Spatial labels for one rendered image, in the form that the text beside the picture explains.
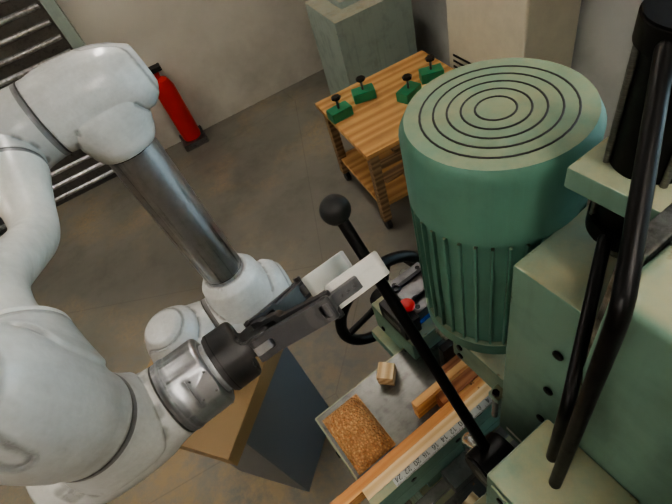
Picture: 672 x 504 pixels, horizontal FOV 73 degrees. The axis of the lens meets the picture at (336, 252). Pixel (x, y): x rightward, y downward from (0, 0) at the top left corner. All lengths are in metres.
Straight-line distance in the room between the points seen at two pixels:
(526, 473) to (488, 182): 0.26
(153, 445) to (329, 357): 1.56
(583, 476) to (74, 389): 0.42
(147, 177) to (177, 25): 2.58
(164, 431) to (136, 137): 0.54
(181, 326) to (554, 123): 0.93
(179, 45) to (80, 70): 2.65
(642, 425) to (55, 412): 0.41
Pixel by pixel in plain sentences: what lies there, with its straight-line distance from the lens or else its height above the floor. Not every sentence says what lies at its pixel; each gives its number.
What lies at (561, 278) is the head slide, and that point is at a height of 1.42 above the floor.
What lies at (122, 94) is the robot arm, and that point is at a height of 1.45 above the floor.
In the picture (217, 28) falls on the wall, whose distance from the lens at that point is 3.52.
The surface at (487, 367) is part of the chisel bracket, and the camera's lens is 0.76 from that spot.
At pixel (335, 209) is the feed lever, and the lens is 0.47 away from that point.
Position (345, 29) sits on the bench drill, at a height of 0.65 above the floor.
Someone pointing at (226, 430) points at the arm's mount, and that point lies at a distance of 1.29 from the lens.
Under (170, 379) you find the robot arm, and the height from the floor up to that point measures 1.36.
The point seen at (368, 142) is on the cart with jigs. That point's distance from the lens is 2.07.
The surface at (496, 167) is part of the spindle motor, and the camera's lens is 0.38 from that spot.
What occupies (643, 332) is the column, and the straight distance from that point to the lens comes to 0.30.
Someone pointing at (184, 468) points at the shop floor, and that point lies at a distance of 2.12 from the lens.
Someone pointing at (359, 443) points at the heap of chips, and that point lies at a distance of 0.89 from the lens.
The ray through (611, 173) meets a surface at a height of 1.52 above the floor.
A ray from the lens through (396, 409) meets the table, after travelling 0.92.
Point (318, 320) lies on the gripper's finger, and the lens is 0.46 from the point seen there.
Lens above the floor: 1.76
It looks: 48 degrees down
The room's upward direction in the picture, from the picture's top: 21 degrees counter-clockwise
